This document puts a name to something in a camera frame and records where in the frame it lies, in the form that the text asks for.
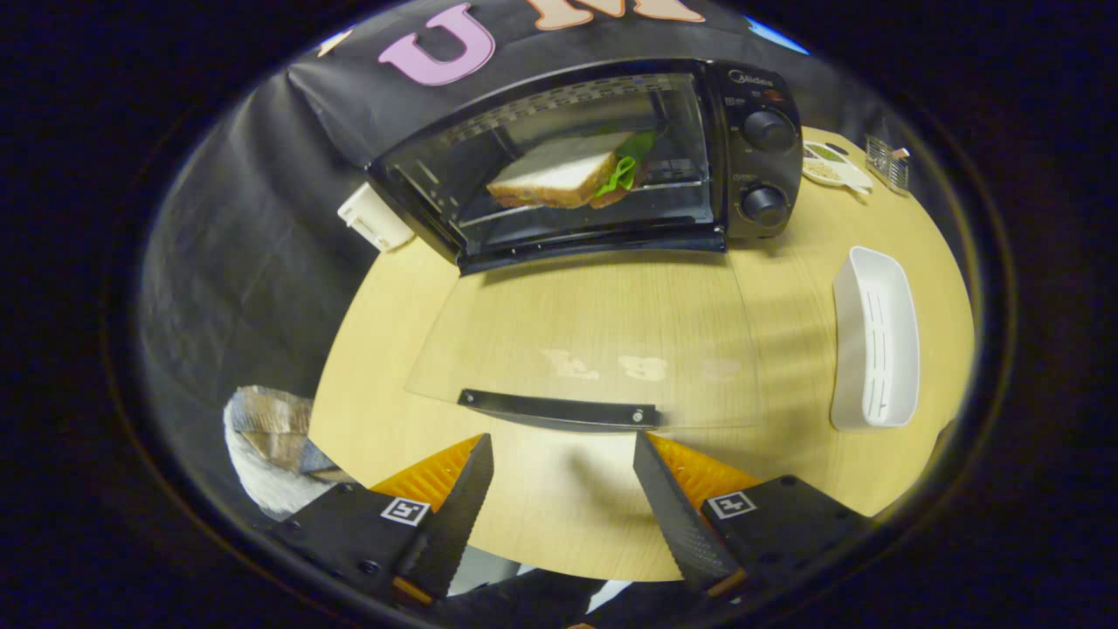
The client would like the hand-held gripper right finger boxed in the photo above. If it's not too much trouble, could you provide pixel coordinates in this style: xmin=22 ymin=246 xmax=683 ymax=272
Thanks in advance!
xmin=632 ymin=430 xmax=874 ymax=599

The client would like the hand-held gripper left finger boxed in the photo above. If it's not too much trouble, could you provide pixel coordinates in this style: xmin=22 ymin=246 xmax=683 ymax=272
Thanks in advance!
xmin=271 ymin=432 xmax=495 ymax=608

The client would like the sandwich with lettuce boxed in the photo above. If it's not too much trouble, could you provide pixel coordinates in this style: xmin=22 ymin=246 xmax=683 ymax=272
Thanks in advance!
xmin=487 ymin=131 xmax=656 ymax=211

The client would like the black toaster oven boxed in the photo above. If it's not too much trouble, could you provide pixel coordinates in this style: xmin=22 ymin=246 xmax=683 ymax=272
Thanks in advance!
xmin=367 ymin=57 xmax=804 ymax=433

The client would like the small plate with food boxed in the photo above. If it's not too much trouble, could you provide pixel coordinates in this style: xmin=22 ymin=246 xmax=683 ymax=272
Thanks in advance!
xmin=802 ymin=142 xmax=874 ymax=195

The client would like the grey white fuzzy cloth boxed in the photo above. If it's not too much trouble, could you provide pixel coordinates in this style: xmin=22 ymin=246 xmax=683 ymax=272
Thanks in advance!
xmin=223 ymin=384 xmax=352 ymax=518

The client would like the white plastic basket tray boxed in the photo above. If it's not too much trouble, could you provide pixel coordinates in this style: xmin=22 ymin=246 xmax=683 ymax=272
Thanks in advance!
xmin=830 ymin=246 xmax=921 ymax=431

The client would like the white power strip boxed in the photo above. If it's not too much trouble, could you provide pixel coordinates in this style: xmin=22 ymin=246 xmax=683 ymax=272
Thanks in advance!
xmin=337 ymin=182 xmax=416 ymax=252

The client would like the black backdrop cloth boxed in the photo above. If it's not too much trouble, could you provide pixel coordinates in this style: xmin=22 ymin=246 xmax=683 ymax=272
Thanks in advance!
xmin=135 ymin=0 xmax=883 ymax=525

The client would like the small wire holder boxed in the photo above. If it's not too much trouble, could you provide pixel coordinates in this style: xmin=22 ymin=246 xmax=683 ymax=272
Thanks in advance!
xmin=865 ymin=134 xmax=911 ymax=191

